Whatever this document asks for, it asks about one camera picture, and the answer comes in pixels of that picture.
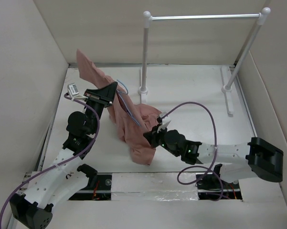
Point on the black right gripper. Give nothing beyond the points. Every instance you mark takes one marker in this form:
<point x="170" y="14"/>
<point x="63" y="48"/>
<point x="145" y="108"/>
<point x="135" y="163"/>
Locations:
<point x="153" y="135"/>

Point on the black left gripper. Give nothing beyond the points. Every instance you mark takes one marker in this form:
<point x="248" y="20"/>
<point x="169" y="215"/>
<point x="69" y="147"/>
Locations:
<point x="103" y="96"/>

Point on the pink printed t shirt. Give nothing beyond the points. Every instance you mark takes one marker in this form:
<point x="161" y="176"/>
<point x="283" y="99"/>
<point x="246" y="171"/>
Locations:
<point x="131" y="120"/>

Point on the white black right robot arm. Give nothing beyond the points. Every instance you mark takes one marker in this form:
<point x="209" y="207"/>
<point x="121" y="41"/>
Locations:
<point x="257" y="158"/>

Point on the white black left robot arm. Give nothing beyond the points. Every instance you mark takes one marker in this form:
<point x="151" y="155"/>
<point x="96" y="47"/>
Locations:
<point x="67" y="173"/>

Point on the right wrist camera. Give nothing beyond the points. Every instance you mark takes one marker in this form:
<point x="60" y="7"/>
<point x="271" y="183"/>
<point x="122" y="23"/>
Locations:
<point x="163" y="121"/>

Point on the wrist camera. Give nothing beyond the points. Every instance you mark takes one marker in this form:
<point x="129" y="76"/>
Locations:
<point x="163" y="121"/>
<point x="74" y="93"/>

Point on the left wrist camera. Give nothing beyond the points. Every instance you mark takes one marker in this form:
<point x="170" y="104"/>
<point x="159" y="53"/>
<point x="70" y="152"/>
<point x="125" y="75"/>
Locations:
<point x="74" y="93"/>

